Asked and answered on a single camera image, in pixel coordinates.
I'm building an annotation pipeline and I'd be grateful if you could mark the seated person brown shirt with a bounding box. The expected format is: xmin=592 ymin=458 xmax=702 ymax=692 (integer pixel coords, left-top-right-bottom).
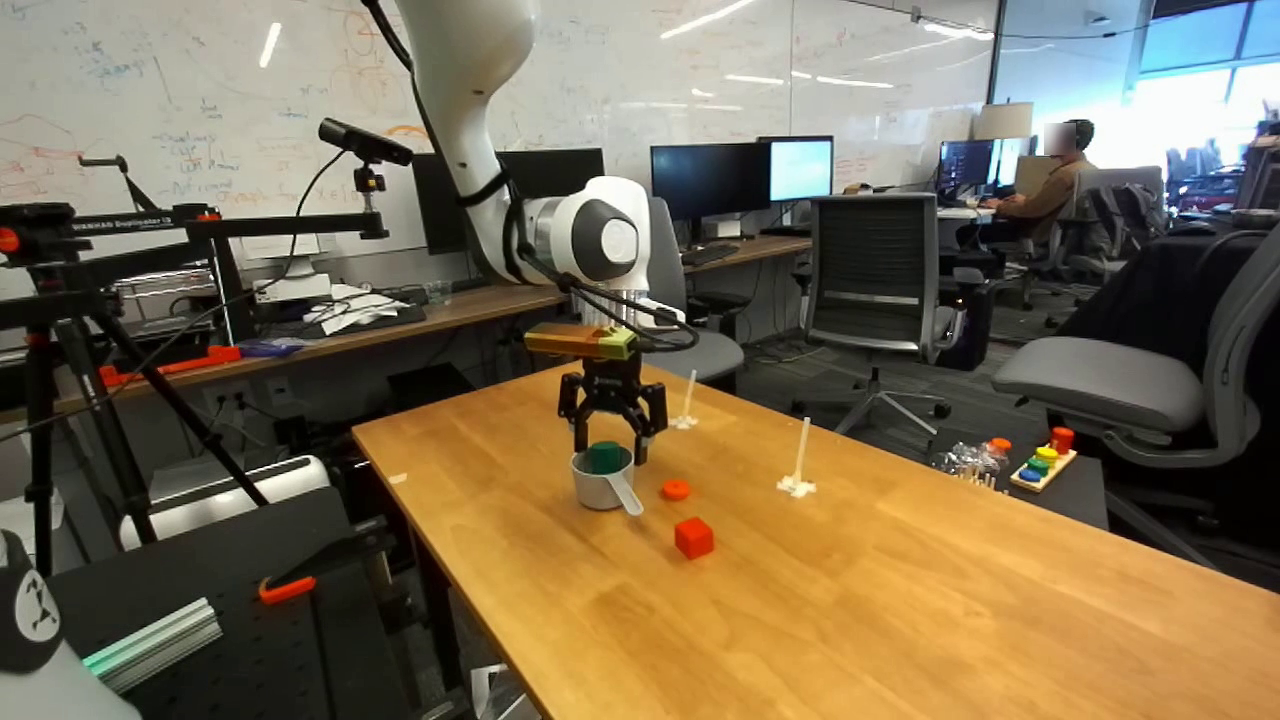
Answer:
xmin=983 ymin=118 xmax=1106 ymax=254

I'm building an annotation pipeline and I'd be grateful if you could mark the gray measuring cup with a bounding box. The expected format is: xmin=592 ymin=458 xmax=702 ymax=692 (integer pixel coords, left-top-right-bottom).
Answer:
xmin=567 ymin=437 xmax=654 ymax=522

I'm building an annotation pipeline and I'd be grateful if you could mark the red block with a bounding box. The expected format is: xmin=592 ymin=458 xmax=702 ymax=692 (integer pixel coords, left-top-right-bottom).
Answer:
xmin=673 ymin=518 xmax=722 ymax=563

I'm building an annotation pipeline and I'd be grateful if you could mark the black cart top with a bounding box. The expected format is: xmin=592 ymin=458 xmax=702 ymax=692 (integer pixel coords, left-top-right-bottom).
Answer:
xmin=38 ymin=479 xmax=451 ymax=720

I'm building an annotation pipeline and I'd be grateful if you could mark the long wooden desk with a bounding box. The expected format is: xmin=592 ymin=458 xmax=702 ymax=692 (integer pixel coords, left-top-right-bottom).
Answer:
xmin=53 ymin=281 xmax=576 ymax=417

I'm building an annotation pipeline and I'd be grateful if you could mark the white paper pile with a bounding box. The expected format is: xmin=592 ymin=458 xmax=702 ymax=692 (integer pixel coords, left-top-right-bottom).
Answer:
xmin=301 ymin=281 xmax=417 ymax=341

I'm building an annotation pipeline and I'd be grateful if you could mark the black camera tripod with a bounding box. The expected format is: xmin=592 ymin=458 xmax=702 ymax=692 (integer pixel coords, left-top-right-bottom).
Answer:
xmin=0 ymin=151 xmax=391 ymax=580

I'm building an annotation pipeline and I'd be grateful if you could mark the bright lit monitor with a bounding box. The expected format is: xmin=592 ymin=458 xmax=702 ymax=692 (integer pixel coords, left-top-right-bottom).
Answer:
xmin=762 ymin=134 xmax=839 ymax=208

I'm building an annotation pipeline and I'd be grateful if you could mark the small black table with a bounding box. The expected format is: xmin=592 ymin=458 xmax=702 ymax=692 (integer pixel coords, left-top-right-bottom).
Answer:
xmin=923 ymin=427 xmax=1114 ymax=533

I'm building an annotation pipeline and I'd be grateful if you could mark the white roll tube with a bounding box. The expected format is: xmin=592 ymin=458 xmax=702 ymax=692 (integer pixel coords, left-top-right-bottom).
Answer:
xmin=116 ymin=451 xmax=331 ymax=554

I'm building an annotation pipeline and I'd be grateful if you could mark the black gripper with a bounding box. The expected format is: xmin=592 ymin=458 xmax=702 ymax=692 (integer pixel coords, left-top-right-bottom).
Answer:
xmin=556 ymin=357 xmax=673 ymax=468

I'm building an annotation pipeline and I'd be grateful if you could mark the orange handled clamp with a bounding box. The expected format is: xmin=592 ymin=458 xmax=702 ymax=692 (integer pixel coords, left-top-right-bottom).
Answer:
xmin=256 ymin=574 xmax=324 ymax=611

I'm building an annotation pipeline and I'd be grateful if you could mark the colourful stacking toy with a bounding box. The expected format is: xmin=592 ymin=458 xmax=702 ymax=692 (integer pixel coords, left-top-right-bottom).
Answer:
xmin=1010 ymin=421 xmax=1080 ymax=497

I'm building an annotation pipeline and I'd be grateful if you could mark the gray padded office chair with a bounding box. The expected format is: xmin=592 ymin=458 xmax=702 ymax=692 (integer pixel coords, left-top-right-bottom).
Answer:
xmin=992 ymin=216 xmax=1280 ymax=472

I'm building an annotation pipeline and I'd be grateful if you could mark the black mesh chair gray frame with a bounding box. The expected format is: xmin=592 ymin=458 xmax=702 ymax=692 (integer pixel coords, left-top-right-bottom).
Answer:
xmin=804 ymin=192 xmax=955 ymax=442

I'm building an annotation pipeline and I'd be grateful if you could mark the dark distant monitor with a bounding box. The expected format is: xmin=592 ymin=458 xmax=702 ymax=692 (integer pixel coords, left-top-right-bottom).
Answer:
xmin=937 ymin=138 xmax=1000 ymax=206

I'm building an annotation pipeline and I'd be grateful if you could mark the white lampshade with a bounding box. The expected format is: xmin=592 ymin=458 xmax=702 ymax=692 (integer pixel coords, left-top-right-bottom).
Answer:
xmin=970 ymin=101 xmax=1041 ymax=144

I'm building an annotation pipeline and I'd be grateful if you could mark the colourful wrist mount plate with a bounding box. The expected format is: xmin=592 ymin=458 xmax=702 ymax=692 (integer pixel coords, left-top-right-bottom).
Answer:
xmin=520 ymin=324 xmax=643 ymax=369

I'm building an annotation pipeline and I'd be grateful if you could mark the black bar camera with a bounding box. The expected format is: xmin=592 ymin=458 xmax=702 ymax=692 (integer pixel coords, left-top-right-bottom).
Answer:
xmin=316 ymin=114 xmax=417 ymax=206

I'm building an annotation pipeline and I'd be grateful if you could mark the black computer monitor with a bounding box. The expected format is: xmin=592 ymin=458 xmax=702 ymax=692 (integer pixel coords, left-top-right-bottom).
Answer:
xmin=649 ymin=142 xmax=771 ymax=224

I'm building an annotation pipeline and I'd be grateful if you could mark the silver metal cylinder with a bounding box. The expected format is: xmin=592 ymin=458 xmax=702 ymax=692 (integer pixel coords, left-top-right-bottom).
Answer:
xmin=78 ymin=591 xmax=227 ymax=697

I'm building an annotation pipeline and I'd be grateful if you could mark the white plastic pin stand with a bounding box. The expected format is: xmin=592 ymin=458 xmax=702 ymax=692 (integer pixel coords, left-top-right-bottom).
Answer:
xmin=777 ymin=412 xmax=820 ymax=504
xmin=668 ymin=369 xmax=706 ymax=432

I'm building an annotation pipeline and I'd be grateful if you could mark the black cap white logo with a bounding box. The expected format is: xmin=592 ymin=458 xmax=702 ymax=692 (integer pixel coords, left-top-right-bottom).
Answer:
xmin=0 ymin=529 xmax=67 ymax=678

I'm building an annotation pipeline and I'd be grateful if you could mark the orange bar tool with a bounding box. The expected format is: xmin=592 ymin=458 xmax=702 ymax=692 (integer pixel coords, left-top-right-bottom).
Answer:
xmin=98 ymin=341 xmax=247 ymax=395

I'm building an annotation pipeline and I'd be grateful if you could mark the clear bottle orange cap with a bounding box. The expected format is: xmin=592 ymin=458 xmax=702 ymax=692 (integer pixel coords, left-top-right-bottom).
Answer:
xmin=937 ymin=432 xmax=1016 ymax=492

